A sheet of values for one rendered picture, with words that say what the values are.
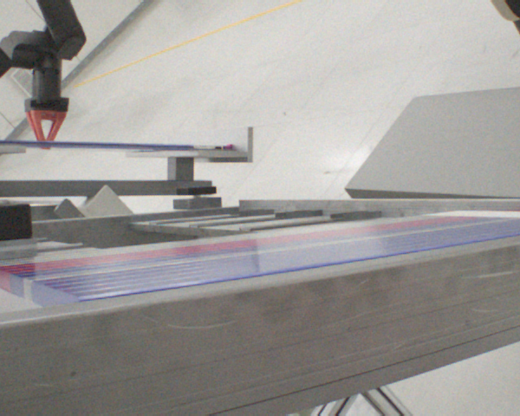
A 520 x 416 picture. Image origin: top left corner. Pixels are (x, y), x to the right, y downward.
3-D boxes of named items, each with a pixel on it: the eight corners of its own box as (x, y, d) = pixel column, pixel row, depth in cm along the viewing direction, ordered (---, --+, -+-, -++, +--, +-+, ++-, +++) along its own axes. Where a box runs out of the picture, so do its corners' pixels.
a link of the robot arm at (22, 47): (87, 42, 129) (71, 11, 131) (35, 34, 119) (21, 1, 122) (56, 86, 135) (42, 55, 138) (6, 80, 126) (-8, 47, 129)
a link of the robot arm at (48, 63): (68, 41, 134) (51, 44, 137) (39, 35, 128) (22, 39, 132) (68, 75, 134) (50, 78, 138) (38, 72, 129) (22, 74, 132)
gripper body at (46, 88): (36, 105, 128) (38, 66, 128) (23, 108, 137) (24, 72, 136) (69, 107, 132) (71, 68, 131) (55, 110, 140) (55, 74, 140)
